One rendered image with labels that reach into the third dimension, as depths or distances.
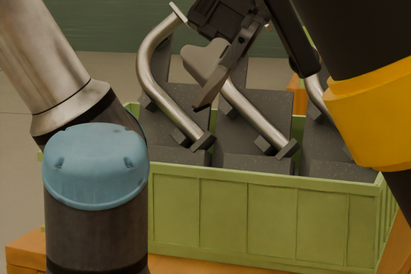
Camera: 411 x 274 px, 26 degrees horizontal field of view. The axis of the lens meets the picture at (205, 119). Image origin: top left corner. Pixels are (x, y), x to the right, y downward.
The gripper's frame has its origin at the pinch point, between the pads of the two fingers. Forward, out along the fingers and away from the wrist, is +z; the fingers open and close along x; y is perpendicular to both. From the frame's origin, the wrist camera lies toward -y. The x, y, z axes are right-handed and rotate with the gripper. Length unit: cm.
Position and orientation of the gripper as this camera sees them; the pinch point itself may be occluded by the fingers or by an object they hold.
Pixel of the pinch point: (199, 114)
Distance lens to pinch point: 105.0
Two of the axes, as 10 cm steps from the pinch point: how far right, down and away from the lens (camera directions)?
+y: -8.5, -5.3, 0.1
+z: -5.3, 8.5, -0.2
